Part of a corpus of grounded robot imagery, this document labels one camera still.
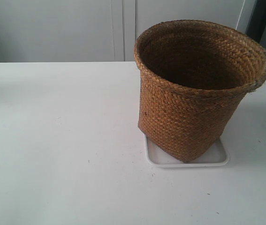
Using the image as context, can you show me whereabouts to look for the brown woven basket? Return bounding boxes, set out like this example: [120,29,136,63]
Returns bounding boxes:
[134,20,266,163]

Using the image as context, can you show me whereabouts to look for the white rectangular plastic tray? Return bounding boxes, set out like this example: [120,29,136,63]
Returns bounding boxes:
[144,136,230,169]

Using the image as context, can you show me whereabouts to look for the dark vertical post background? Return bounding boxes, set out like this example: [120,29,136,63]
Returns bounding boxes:
[245,0,266,43]

